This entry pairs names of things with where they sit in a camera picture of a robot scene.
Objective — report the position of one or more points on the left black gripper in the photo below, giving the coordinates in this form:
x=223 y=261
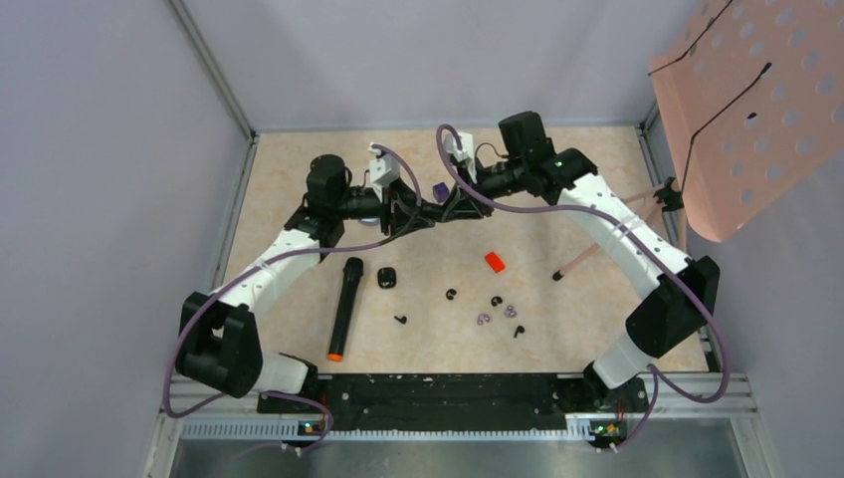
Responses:
x=404 y=217

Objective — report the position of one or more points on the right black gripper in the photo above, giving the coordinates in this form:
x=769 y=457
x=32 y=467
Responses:
x=464 y=205

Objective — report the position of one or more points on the small black earbud case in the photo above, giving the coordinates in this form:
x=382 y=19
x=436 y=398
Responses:
x=386 y=278

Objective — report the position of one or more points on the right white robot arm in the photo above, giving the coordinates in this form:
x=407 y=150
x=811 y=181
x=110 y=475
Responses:
x=677 y=292

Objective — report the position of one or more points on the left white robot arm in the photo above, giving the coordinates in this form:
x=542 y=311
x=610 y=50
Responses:
x=219 y=342

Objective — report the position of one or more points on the purple white green brick stack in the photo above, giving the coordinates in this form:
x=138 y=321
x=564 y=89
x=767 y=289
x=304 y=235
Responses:
x=441 y=192

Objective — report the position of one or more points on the red block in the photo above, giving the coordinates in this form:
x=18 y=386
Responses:
x=495 y=262

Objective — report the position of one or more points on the black microphone orange end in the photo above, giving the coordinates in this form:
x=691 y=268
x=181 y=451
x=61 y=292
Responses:
x=352 y=273

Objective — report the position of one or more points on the pink perforated music stand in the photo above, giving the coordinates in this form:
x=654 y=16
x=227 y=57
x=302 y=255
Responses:
x=751 y=101

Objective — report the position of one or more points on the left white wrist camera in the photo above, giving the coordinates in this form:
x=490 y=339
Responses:
x=383 y=168

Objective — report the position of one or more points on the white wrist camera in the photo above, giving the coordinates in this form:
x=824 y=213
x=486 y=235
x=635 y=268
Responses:
x=462 y=147
x=383 y=168

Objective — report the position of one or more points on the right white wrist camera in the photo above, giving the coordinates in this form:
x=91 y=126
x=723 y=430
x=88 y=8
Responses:
x=462 y=147

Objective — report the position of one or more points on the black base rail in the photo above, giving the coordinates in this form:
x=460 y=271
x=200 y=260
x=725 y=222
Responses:
x=467 y=402

